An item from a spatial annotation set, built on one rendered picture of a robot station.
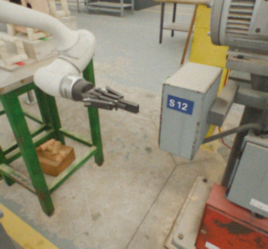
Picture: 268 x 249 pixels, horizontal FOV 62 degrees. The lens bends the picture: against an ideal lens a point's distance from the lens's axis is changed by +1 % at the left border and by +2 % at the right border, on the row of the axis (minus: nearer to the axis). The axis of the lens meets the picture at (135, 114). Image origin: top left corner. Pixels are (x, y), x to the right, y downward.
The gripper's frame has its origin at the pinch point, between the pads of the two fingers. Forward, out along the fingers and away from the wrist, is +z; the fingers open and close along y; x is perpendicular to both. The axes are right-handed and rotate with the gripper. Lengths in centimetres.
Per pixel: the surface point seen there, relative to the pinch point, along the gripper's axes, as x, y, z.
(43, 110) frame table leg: -61, -42, -111
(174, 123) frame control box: 4.9, 7.7, 18.4
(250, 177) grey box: -16.3, -7.6, 38.7
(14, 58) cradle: 0, -8, -70
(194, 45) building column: -11, -115, -16
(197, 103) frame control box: 11.8, 7.8, 22.8
